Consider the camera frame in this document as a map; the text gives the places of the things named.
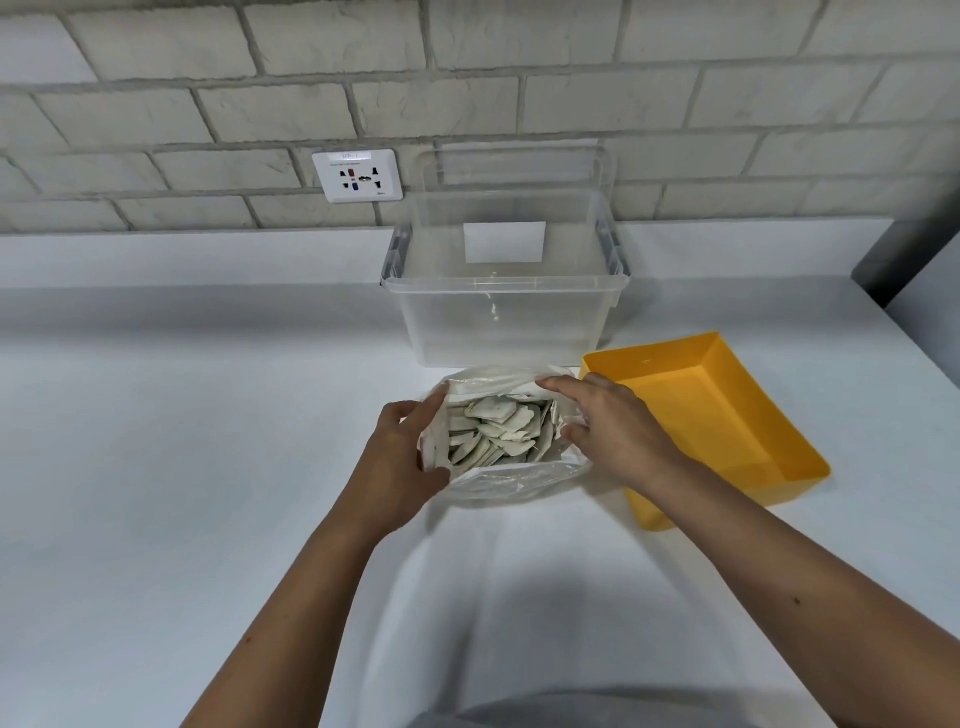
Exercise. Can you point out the person's right forearm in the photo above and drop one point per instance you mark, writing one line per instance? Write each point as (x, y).
(810, 600)

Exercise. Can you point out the pile of white flat pieces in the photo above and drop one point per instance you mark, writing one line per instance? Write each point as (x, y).
(499, 435)

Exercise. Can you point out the person's right thumb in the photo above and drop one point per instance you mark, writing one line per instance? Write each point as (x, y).
(576, 433)

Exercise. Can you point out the clear plastic bag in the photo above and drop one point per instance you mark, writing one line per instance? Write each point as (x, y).
(504, 442)

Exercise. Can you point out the clear plastic storage box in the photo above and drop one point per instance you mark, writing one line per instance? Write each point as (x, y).
(501, 281)

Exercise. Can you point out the grey metal post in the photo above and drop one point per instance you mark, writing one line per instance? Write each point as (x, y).
(904, 262)

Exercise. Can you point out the yellow plastic tray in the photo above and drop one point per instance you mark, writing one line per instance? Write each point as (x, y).
(712, 427)

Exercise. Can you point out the person's grey shirt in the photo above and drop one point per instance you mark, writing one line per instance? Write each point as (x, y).
(600, 709)

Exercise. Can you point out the white paper label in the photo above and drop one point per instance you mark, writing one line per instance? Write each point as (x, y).
(504, 242)

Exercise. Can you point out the white wall power socket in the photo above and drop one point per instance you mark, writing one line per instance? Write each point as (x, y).
(357, 175)

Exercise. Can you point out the person's left hand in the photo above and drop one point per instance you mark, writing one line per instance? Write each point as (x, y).
(390, 469)

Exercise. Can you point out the person's left forearm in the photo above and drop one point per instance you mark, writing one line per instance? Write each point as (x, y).
(292, 600)

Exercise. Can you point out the person's left thumb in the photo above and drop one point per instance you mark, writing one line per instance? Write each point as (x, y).
(439, 480)

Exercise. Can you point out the person's right hand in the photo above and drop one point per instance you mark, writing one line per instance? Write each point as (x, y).
(619, 439)

